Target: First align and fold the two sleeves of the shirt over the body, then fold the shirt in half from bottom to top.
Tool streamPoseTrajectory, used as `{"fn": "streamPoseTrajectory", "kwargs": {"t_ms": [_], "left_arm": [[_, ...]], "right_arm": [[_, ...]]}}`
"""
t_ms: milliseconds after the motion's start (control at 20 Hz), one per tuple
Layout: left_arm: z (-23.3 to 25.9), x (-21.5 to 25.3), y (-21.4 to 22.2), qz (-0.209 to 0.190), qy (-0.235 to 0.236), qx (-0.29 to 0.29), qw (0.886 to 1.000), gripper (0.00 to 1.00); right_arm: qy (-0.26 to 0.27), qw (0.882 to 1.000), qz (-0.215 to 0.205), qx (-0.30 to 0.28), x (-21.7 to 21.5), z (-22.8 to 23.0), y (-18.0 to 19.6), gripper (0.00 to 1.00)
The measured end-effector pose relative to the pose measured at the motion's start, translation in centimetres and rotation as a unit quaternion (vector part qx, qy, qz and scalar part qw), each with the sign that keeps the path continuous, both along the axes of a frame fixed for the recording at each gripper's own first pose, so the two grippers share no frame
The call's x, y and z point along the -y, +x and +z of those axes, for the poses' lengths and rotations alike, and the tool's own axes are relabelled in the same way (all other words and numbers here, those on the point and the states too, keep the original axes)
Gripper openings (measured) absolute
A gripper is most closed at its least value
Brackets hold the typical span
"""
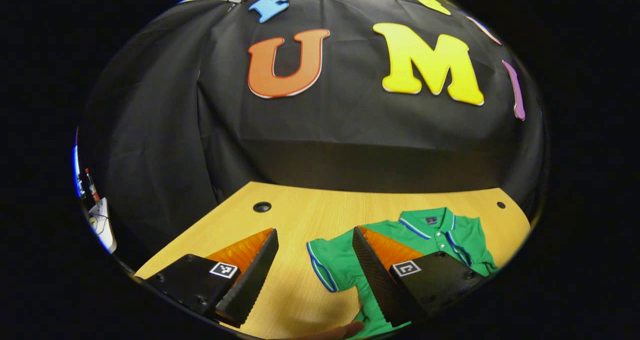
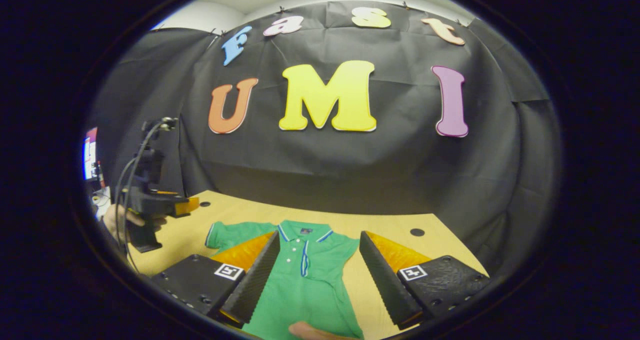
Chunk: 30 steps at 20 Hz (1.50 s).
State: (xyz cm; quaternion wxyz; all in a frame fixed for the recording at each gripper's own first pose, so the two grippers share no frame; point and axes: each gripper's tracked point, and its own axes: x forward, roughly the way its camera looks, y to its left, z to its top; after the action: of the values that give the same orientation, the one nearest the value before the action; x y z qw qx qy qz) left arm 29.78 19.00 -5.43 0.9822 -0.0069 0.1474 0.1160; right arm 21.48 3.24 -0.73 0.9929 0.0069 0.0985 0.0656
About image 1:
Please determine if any black backdrop cloth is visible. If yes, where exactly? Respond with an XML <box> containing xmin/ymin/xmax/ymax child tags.
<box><xmin>77</xmin><ymin>0</ymin><xmax>546</xmax><ymax>261</ymax></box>

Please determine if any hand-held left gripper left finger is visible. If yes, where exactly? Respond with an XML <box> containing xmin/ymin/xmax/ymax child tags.
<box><xmin>144</xmin><ymin>228</ymin><xmax>280</xmax><ymax>329</ymax></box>

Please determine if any dark bottle with red cap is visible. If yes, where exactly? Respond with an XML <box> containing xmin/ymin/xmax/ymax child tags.
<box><xmin>84</xmin><ymin>168</ymin><xmax>101</xmax><ymax>204</ymax></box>

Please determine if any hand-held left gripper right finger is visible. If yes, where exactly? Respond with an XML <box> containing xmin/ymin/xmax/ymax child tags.
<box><xmin>352</xmin><ymin>225</ymin><xmax>486</xmax><ymax>329</ymax></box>

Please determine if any green T-shirt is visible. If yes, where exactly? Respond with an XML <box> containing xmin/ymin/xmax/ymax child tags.
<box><xmin>306</xmin><ymin>207</ymin><xmax>499</xmax><ymax>339</ymax></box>

